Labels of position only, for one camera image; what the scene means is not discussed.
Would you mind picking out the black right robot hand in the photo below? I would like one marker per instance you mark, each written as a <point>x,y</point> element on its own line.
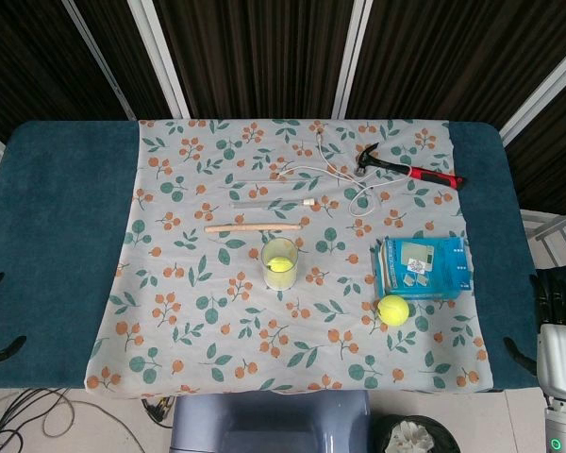
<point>559,297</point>

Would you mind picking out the yellow tennis ball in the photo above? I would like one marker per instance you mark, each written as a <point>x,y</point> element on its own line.
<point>279,264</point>
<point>393,310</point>

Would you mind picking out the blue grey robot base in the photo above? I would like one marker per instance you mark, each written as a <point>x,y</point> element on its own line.
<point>269,424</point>

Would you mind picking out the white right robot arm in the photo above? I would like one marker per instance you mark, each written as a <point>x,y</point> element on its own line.
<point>563,363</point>

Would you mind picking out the clear plastic cup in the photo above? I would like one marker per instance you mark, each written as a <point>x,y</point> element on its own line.
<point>279,280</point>

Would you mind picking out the grey metal rack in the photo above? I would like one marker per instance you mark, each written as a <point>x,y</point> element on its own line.
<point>554,226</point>

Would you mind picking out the teal table cover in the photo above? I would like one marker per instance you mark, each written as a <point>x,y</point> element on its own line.
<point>56,236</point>

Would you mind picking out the blue cardboard box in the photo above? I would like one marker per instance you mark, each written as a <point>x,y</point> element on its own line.
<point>445,269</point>

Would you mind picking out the black trash bin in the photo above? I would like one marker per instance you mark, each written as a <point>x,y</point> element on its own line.
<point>453,441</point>

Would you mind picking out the black red claw hammer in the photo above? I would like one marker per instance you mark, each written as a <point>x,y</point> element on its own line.
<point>429,173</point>

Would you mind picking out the crumpled white paper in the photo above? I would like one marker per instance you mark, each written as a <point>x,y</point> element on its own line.
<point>411,439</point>

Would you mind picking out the floral tablecloth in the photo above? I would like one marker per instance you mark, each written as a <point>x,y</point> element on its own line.
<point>217,330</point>

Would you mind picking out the wooden stick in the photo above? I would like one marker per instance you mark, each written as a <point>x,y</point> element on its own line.
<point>252,228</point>

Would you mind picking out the glass test tube with cork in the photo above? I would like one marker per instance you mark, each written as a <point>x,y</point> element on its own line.
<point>273,203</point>

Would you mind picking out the thin glass rod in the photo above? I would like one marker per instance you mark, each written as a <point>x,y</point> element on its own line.
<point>269,182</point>

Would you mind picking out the white partition frame post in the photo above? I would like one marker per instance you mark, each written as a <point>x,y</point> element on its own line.
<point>158,56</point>
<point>351,61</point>
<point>99,56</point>
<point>542,94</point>

